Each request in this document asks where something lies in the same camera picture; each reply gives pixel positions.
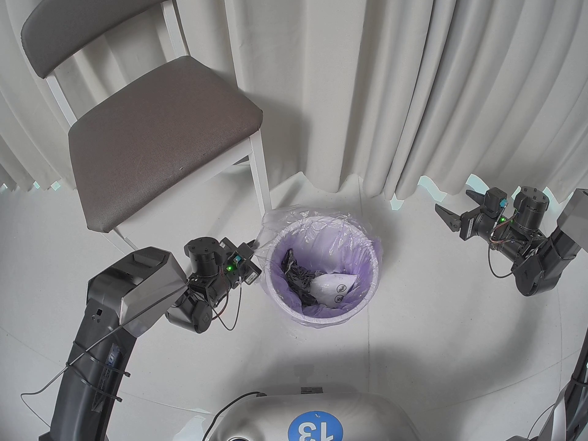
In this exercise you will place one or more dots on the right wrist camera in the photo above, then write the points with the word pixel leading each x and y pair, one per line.
pixel 496 199

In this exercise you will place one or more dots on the white trash bin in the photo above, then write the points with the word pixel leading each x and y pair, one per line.
pixel 321 318

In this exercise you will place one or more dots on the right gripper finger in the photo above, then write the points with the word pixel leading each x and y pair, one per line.
pixel 452 222
pixel 477 202

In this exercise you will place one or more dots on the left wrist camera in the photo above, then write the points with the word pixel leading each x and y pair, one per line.
pixel 243 253

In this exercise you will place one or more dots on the grey white chair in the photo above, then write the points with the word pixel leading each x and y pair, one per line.
pixel 160 122

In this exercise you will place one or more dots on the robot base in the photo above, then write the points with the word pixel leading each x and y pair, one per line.
pixel 367 416

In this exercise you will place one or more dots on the white curtain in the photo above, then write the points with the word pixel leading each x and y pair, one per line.
pixel 413 62

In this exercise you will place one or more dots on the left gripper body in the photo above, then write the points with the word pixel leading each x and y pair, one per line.
pixel 246 277

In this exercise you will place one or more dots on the clear printed wrapper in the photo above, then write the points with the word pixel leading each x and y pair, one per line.
pixel 333 287

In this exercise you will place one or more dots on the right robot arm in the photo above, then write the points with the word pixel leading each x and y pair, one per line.
pixel 569 237

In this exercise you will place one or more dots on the black plastic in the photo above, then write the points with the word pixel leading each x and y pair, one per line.
pixel 298 278

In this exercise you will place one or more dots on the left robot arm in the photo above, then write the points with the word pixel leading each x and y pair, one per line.
pixel 138 278

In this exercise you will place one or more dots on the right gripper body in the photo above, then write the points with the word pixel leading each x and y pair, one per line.
pixel 480 225

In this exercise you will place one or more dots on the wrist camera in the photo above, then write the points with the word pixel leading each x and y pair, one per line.
pixel 496 199
pixel 243 253

